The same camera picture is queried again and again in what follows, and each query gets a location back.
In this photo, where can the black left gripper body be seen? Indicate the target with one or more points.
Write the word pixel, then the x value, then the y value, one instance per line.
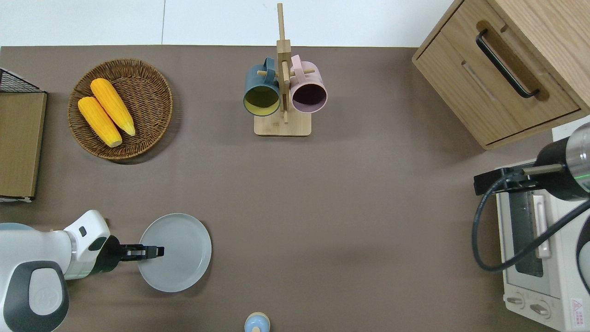
pixel 110 256

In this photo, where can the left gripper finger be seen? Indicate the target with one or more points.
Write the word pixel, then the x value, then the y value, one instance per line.
pixel 147 252

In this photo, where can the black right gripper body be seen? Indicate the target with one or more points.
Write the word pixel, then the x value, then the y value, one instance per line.
pixel 553 180

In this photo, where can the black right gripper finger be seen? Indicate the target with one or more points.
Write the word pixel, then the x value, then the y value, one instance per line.
pixel 486 182

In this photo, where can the gray plate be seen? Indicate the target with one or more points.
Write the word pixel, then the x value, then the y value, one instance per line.
pixel 184 267

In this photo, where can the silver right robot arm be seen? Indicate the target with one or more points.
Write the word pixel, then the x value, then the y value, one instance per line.
pixel 580 157

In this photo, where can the white toaster oven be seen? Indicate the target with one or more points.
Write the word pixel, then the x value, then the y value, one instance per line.
pixel 567 276

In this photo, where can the wooden drawer cabinet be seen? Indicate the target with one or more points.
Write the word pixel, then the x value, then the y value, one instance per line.
pixel 461 78

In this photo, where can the blue dome call bell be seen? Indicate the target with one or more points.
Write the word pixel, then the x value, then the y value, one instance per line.
pixel 256 323

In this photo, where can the yellow corn cob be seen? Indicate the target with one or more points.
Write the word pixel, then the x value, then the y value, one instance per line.
pixel 99 122
pixel 113 106

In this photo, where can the wooden shelf board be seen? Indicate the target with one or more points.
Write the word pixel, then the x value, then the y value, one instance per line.
pixel 20 143

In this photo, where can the round wicker basket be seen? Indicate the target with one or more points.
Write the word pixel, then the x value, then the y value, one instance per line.
pixel 147 92

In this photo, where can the brown table mat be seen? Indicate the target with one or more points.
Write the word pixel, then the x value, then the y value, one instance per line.
pixel 322 207

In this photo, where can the wooden mug tree stand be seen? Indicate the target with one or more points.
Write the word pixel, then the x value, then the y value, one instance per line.
pixel 283 127

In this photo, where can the teal mug yellow inside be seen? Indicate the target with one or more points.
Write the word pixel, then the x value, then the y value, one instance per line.
pixel 258 80

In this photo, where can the pink mug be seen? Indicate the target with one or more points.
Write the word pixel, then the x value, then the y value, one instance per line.
pixel 306 78

